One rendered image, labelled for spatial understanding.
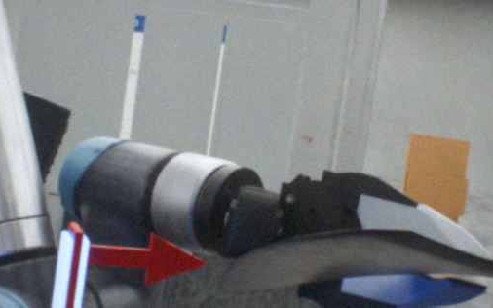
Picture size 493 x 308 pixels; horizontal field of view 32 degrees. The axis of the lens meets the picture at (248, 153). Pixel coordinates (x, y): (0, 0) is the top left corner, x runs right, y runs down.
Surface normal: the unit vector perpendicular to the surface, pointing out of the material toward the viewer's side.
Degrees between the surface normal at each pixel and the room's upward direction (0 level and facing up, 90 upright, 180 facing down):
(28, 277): 68
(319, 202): 84
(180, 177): 57
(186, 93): 90
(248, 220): 85
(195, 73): 90
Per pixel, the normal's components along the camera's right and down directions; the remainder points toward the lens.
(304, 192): -0.55, -0.14
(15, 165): 0.76, -0.26
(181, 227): -0.58, 0.40
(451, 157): -0.13, 0.04
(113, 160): -0.35, -0.64
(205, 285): 0.35, 0.10
